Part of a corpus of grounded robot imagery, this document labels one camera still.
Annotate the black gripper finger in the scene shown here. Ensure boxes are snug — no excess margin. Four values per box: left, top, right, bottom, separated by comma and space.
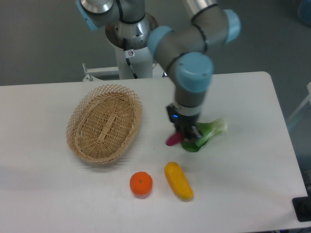
183, 125, 202, 143

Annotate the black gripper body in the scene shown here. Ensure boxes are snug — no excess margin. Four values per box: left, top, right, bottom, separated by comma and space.
166, 103, 199, 134

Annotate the purple sweet potato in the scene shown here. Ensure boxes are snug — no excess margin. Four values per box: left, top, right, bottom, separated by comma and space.
166, 132, 184, 146

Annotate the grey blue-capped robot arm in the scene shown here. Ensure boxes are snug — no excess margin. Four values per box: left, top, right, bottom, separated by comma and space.
75, 0, 241, 142

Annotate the woven wicker basket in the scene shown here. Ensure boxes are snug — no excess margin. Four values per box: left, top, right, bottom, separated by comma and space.
66, 84, 142, 164

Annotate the green bok choy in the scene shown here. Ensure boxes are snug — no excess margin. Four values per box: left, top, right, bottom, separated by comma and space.
180, 118, 228, 152

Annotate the yellow squash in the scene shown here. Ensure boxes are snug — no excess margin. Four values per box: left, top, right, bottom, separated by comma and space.
164, 162, 194, 201

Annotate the orange tangerine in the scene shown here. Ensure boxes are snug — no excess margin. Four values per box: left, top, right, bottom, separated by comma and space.
130, 171, 153, 195

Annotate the black device at table edge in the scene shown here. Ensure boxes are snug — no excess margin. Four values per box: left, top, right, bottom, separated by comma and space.
292, 197, 311, 222

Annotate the white metal base frame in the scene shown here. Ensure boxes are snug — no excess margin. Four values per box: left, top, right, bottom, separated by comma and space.
82, 63, 168, 82

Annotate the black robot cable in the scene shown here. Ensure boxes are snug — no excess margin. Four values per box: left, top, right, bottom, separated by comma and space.
122, 38, 139, 80

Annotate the white frame at right edge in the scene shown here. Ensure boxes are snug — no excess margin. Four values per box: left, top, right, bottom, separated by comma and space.
286, 83, 311, 131

